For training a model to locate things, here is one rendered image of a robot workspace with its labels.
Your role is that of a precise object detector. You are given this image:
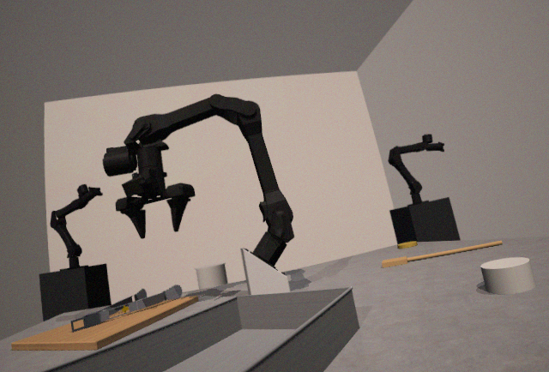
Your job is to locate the wooden board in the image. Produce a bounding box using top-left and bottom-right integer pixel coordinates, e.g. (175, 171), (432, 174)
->
(11, 296), (198, 351)

